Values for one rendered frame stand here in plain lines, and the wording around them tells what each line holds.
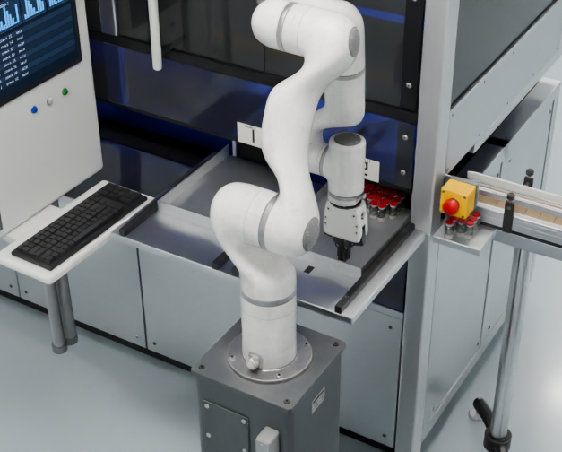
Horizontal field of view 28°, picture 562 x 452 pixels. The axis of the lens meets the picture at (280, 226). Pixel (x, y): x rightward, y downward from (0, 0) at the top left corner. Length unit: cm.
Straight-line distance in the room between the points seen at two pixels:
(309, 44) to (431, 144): 65
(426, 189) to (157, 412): 130
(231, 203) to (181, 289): 124
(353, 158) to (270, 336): 45
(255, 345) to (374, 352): 82
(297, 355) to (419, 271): 58
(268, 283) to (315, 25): 54
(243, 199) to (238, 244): 10
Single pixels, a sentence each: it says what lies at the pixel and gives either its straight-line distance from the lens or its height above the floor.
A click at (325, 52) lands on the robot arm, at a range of 218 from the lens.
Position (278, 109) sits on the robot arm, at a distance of 222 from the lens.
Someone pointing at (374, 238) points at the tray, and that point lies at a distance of 286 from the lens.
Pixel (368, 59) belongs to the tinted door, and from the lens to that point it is 274.
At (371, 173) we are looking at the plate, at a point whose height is 101.
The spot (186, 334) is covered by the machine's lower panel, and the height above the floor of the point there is 22.
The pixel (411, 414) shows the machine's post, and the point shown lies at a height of 25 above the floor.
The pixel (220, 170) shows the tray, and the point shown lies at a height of 88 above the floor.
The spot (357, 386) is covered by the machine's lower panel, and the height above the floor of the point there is 28.
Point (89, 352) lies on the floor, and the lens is 392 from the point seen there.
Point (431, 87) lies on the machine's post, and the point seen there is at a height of 129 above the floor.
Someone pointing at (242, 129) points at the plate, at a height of 103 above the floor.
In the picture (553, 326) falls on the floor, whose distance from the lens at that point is 407.
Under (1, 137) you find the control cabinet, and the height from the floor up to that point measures 109.
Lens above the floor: 250
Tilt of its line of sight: 34 degrees down
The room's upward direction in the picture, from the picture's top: 1 degrees counter-clockwise
